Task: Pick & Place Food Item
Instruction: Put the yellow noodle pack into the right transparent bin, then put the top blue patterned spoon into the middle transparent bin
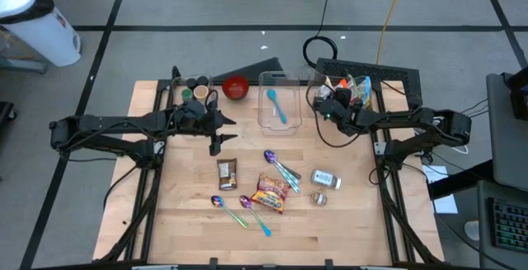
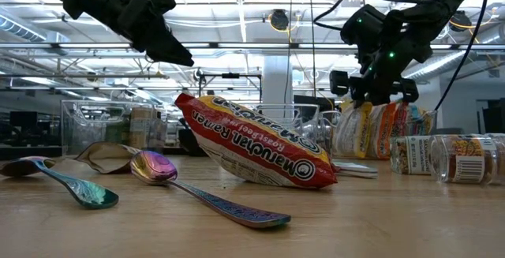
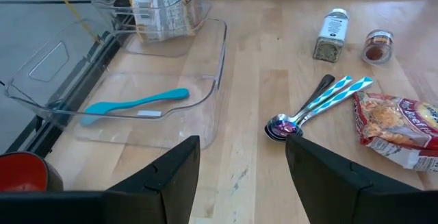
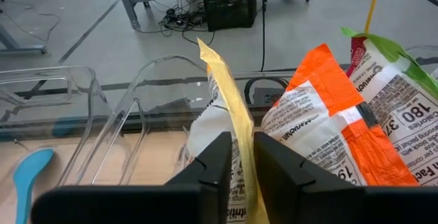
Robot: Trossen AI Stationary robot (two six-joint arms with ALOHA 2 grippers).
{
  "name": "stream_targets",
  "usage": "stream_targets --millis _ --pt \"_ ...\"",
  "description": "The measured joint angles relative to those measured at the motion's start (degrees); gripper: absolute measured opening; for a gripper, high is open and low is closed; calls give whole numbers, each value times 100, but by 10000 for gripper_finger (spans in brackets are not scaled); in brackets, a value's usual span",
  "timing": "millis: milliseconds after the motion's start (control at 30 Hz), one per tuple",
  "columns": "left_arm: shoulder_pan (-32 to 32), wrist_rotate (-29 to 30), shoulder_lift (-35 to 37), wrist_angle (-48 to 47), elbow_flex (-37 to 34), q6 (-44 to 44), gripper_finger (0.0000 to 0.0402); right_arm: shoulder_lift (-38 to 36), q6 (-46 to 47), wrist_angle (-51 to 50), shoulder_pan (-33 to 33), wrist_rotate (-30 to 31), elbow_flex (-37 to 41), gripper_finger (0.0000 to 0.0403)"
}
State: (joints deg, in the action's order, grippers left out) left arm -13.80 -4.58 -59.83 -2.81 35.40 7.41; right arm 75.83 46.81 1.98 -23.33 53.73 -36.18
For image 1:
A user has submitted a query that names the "white trash bin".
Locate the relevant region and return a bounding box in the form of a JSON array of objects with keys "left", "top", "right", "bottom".
[{"left": 0, "top": 0, "right": 83, "bottom": 68}]

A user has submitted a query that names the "small glass jar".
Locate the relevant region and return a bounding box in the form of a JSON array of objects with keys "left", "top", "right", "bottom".
[{"left": 309, "top": 191, "right": 329, "bottom": 207}]

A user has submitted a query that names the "black bin liner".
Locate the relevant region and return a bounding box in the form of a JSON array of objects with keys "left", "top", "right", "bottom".
[{"left": 0, "top": 0, "right": 56, "bottom": 26}]

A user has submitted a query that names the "black desk crossbar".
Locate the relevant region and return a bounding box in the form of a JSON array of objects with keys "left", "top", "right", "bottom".
[{"left": 427, "top": 159, "right": 495, "bottom": 201}]

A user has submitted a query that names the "herb jar white lid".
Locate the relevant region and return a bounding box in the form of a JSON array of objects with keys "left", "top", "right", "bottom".
[{"left": 309, "top": 168, "right": 342, "bottom": 191}]

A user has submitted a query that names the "iridescent spoon blue handle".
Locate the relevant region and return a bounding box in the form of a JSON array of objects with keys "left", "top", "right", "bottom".
[{"left": 238, "top": 195, "right": 273, "bottom": 238}]

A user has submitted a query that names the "white paper sheet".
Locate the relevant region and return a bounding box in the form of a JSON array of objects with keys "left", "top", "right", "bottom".
[{"left": 421, "top": 164, "right": 460, "bottom": 216}]

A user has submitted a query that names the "teal silicone spoon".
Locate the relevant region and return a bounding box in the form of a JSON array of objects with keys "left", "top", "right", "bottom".
[{"left": 266, "top": 88, "right": 289, "bottom": 125}]

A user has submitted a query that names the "roast beef ramen packet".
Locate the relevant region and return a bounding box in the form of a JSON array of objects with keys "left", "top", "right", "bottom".
[{"left": 250, "top": 173, "right": 292, "bottom": 215}]

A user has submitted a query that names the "black coiled floor cable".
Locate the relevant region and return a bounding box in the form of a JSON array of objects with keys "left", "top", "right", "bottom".
[{"left": 302, "top": 0, "right": 339, "bottom": 69}]

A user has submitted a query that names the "clear plastic bin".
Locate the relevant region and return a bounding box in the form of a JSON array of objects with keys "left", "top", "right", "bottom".
[
  {"left": 306, "top": 70, "right": 375, "bottom": 119},
  {"left": 257, "top": 70, "right": 304, "bottom": 135},
  {"left": 171, "top": 73, "right": 219, "bottom": 139}
]

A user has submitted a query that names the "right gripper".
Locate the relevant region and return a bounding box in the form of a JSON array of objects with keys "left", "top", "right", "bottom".
[{"left": 313, "top": 87, "right": 366, "bottom": 112}]

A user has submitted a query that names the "brown food pouch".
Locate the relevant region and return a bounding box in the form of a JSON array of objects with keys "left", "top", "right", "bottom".
[{"left": 217, "top": 158, "right": 239, "bottom": 192}]

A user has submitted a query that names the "iridescent spoon green handle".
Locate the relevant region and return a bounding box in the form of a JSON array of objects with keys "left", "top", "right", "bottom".
[{"left": 210, "top": 195, "right": 250, "bottom": 230}]

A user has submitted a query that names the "grey metal stand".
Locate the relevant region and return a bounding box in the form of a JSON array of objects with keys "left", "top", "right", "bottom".
[{"left": 0, "top": 25, "right": 48, "bottom": 75}]

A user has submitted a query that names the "black perforated case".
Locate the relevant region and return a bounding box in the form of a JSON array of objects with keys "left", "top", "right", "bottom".
[{"left": 315, "top": 57, "right": 424, "bottom": 116}]

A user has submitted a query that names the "grey desk top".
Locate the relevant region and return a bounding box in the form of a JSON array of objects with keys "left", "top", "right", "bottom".
[{"left": 485, "top": 73, "right": 528, "bottom": 192}]

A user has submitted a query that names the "red bowl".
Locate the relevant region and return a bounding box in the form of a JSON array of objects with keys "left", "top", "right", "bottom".
[{"left": 221, "top": 74, "right": 251, "bottom": 101}]

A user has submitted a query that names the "grey keyboard desk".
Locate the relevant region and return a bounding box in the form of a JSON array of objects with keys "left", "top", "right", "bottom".
[{"left": 477, "top": 178, "right": 528, "bottom": 270}]

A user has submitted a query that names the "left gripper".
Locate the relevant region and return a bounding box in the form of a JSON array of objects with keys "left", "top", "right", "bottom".
[{"left": 172, "top": 104, "right": 239, "bottom": 159}]

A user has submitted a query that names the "yellow cable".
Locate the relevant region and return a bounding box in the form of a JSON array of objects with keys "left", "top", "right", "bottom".
[{"left": 375, "top": 0, "right": 408, "bottom": 65}]

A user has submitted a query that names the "beige lid jar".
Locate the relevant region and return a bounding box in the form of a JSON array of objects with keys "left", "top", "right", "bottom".
[{"left": 192, "top": 83, "right": 210, "bottom": 103}]

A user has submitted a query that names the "black floor stand foot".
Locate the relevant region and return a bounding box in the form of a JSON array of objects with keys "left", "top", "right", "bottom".
[{"left": 0, "top": 101, "right": 17, "bottom": 125}]

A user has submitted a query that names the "backlit black keyboard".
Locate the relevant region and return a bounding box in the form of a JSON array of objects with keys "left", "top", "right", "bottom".
[{"left": 488, "top": 197, "right": 528, "bottom": 254}]

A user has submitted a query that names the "blue ramen noodle packet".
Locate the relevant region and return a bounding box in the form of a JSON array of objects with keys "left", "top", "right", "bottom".
[{"left": 357, "top": 75, "right": 374, "bottom": 112}]

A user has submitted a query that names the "black wedge panel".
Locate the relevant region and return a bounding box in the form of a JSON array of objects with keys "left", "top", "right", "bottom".
[{"left": 212, "top": 56, "right": 285, "bottom": 84}]

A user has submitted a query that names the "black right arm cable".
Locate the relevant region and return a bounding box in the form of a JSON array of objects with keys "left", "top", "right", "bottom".
[{"left": 304, "top": 82, "right": 375, "bottom": 149}]

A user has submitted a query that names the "iridescent spoon diamond-pattern handle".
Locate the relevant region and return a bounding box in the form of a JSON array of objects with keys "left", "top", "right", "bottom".
[{"left": 263, "top": 149, "right": 301, "bottom": 195}]

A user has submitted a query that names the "white computer mouse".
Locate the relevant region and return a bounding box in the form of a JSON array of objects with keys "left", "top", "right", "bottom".
[{"left": 463, "top": 219, "right": 482, "bottom": 243}]

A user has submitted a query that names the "white green ramen packet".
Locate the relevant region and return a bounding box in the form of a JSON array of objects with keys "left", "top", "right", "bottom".
[{"left": 346, "top": 73, "right": 361, "bottom": 106}]

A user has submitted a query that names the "black desktop device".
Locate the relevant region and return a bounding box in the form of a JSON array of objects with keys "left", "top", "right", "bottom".
[{"left": 501, "top": 66, "right": 528, "bottom": 121}]

